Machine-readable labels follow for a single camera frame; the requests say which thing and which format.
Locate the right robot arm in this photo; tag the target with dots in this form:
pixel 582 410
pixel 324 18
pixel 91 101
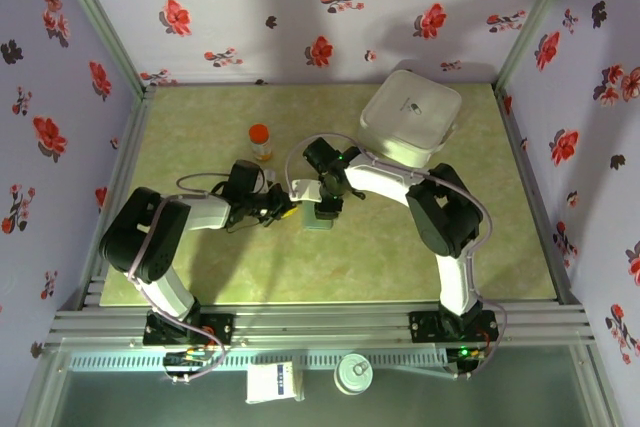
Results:
pixel 440 207

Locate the grey-green card holder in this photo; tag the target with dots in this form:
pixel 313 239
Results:
pixel 317 226

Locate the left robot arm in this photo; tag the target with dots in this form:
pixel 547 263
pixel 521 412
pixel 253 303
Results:
pixel 145 232

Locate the aluminium corner post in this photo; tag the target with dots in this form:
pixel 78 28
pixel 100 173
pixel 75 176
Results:
pixel 100 17
pixel 544 2

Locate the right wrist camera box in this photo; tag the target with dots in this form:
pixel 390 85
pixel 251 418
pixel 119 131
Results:
pixel 302 189

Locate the aluminium frame rail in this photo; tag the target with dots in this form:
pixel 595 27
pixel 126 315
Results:
pixel 320 322

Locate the aluminium side rail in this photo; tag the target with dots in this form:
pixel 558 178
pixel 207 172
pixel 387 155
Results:
pixel 132 137
pixel 520 147

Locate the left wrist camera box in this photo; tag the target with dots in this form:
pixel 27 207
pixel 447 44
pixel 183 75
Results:
pixel 269 179

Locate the white printed carton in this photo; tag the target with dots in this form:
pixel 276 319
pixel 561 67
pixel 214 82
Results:
pixel 270 384

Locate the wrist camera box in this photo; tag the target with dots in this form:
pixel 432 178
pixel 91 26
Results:
pixel 302 189
pixel 269 179

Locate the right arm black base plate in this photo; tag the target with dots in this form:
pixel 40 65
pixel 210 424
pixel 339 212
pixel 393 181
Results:
pixel 422 327

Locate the white pill case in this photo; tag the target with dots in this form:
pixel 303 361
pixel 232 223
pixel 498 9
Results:
pixel 410 114

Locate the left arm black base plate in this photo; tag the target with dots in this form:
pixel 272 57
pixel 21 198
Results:
pixel 222 329

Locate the silver tin can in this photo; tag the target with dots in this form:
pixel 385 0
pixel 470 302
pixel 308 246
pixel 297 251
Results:
pixel 352 377

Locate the orange-capped pill bottle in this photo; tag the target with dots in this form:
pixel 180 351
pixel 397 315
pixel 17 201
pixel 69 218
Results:
pixel 261 139

